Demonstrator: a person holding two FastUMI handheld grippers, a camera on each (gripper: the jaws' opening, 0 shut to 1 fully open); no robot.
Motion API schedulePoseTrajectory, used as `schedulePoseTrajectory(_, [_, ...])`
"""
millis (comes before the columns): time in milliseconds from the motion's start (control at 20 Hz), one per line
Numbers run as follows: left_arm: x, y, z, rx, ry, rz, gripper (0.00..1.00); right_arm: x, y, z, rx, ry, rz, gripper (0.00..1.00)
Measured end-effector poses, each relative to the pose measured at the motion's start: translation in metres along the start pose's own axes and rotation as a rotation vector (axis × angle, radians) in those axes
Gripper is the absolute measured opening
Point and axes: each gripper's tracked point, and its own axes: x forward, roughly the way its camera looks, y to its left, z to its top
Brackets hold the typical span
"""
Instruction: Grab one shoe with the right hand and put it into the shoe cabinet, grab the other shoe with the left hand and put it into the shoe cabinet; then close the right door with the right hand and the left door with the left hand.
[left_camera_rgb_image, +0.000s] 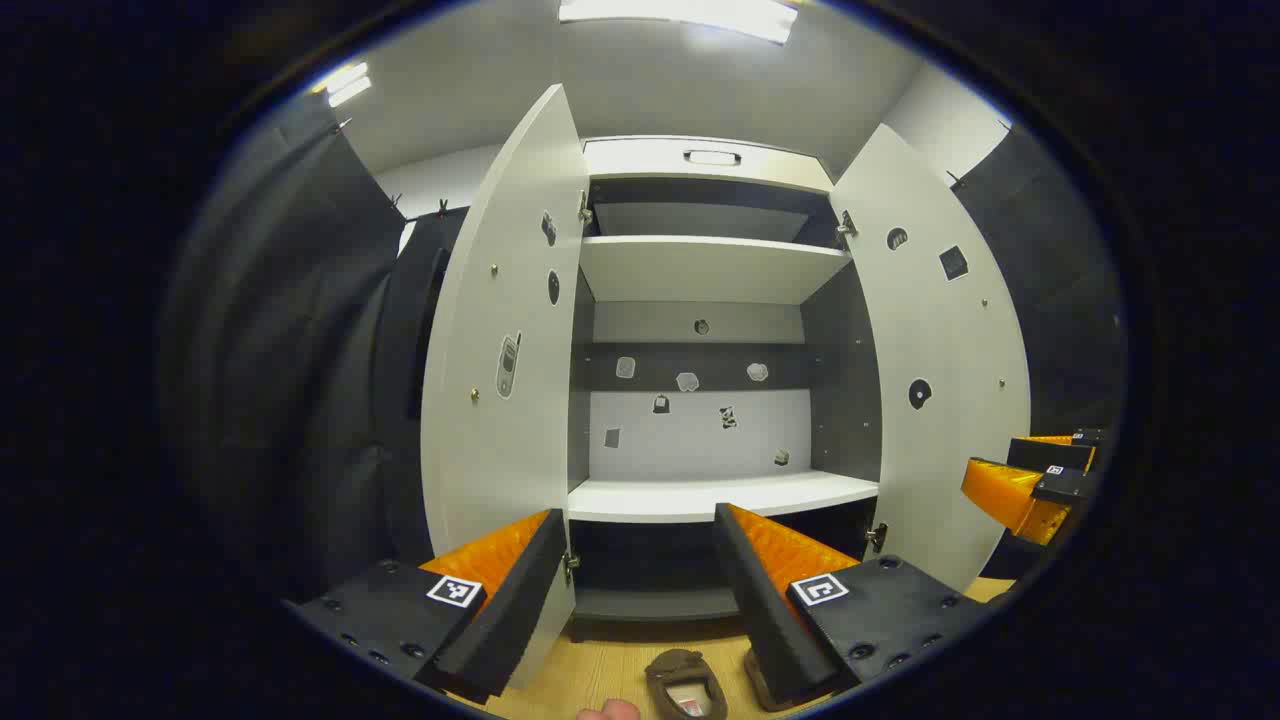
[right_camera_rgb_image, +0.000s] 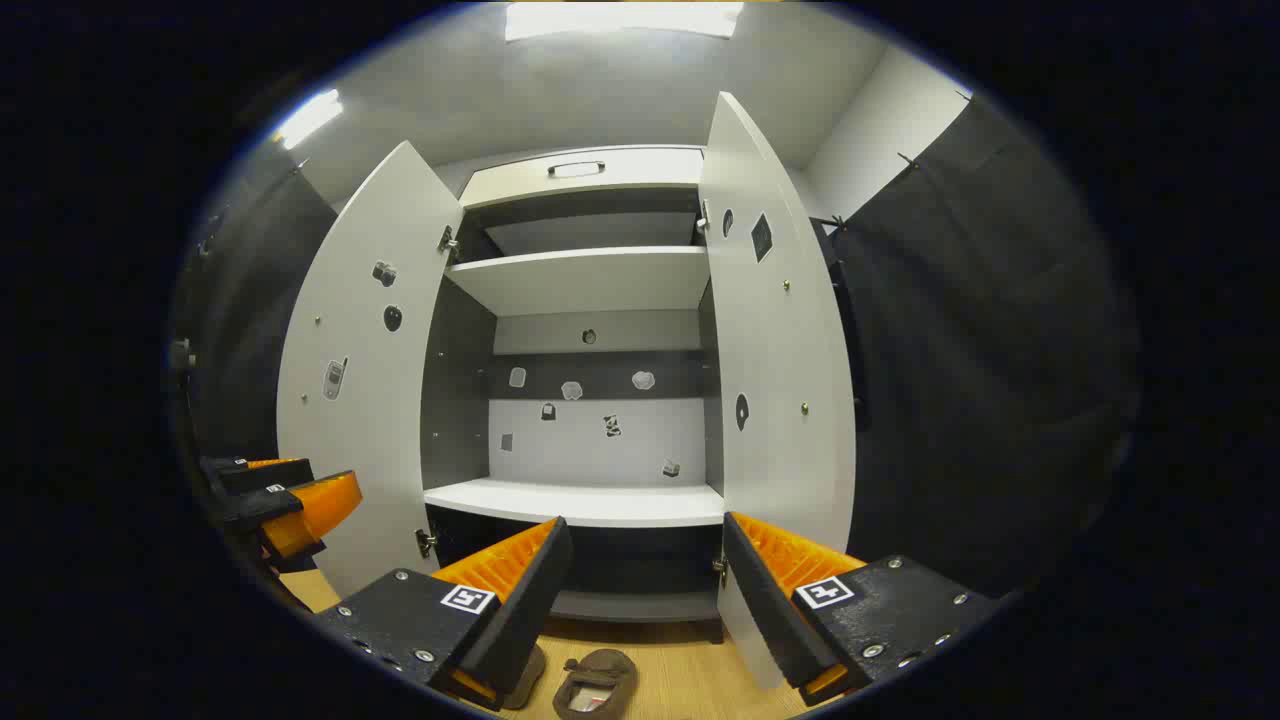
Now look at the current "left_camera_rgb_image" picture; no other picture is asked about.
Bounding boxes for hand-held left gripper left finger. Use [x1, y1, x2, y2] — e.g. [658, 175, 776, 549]
[283, 508, 569, 706]

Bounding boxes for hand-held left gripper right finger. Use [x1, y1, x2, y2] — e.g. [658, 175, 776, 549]
[713, 502, 991, 713]

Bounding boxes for brown fluffy shoe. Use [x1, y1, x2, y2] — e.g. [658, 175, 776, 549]
[645, 648, 731, 720]
[742, 648, 801, 713]

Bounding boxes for white shoe cabinet door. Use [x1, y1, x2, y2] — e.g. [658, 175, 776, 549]
[420, 83, 591, 693]
[828, 123, 1033, 593]

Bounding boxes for white cabinet drawer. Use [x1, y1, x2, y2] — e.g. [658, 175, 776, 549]
[583, 137, 836, 193]

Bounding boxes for black backdrop cloth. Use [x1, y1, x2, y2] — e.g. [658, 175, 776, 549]
[160, 95, 1131, 601]

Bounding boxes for small ceiling light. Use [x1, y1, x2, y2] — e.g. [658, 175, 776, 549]
[310, 62, 373, 109]

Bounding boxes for large ceiling light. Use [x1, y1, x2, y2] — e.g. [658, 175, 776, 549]
[558, 0, 801, 46]

